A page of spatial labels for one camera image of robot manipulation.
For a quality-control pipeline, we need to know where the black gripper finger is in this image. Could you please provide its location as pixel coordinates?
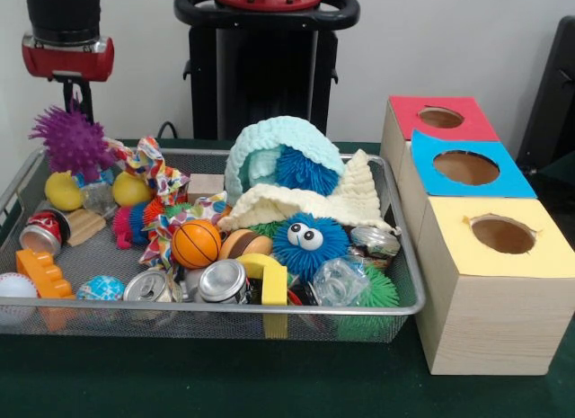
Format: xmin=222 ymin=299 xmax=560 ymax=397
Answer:
xmin=81 ymin=78 xmax=95 ymax=124
xmin=64 ymin=80 xmax=79 ymax=113

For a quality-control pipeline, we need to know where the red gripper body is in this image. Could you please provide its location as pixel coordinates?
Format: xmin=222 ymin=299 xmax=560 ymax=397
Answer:
xmin=22 ymin=35 xmax=116 ymax=84

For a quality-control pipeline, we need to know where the purple spiky ball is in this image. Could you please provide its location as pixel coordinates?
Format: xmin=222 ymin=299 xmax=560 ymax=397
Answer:
xmin=29 ymin=105 xmax=116 ymax=183

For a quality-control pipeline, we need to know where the mint green waffle cloth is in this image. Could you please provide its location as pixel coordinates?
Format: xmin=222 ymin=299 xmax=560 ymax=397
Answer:
xmin=224 ymin=116 xmax=345 ymax=204

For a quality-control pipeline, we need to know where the blue spiky ball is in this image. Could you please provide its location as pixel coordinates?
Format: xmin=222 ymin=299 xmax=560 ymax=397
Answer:
xmin=274 ymin=145 xmax=341 ymax=197

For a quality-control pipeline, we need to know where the cream yellow waffle cloth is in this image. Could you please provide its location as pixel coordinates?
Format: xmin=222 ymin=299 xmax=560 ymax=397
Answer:
xmin=217 ymin=149 xmax=401 ymax=235

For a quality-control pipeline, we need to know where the wooden box with three holes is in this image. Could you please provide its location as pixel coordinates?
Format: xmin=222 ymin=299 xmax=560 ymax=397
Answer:
xmin=380 ymin=96 xmax=575 ymax=376

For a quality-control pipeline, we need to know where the yellow ball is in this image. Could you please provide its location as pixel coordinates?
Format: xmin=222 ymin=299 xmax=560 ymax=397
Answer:
xmin=45 ymin=171 xmax=84 ymax=212
xmin=111 ymin=171 xmax=154 ymax=208

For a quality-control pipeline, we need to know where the wooden cube block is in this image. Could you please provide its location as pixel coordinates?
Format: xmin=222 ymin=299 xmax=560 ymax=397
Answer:
xmin=188 ymin=173 xmax=226 ymax=200

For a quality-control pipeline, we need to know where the small orange basketball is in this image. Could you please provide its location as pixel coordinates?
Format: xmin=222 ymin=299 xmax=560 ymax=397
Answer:
xmin=171 ymin=218 xmax=223 ymax=269

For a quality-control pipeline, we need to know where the orange plastic block toy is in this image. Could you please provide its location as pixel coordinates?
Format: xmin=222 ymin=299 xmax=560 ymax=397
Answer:
xmin=16 ymin=248 xmax=75 ymax=300

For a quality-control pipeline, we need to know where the globe print ball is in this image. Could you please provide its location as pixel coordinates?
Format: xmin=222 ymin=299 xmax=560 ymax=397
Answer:
xmin=76 ymin=275 xmax=126 ymax=301

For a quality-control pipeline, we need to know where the white baseball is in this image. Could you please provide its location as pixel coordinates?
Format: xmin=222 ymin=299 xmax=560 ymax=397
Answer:
xmin=0 ymin=271 xmax=39 ymax=325

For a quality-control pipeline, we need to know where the silver metal can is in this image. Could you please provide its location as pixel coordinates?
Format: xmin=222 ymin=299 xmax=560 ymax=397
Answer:
xmin=196 ymin=259 xmax=249 ymax=304

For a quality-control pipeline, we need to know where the yellow plastic block toy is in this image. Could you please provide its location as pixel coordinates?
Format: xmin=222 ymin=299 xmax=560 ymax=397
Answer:
xmin=235 ymin=253 xmax=288 ymax=307

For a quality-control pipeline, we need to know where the blue fuzzy ball with eyes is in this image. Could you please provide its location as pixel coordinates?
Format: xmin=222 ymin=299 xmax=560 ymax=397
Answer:
xmin=271 ymin=211 xmax=349 ymax=282

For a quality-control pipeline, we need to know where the dark green table cloth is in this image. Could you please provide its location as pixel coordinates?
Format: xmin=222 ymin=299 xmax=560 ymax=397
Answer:
xmin=0 ymin=138 xmax=575 ymax=418

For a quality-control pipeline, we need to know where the green spiky ball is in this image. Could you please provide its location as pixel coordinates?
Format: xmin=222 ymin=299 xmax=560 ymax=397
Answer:
xmin=337 ymin=265 xmax=400 ymax=340

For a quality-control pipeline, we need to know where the black chair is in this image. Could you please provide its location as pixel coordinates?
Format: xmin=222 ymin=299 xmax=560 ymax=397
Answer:
xmin=517 ymin=16 xmax=575 ymax=223

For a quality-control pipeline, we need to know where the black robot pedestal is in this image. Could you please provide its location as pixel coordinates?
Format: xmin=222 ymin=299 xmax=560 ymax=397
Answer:
xmin=175 ymin=0 xmax=360 ymax=140

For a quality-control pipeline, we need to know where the shallow wire mesh bin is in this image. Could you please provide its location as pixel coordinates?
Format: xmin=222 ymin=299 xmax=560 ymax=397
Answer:
xmin=0 ymin=146 xmax=426 ymax=342

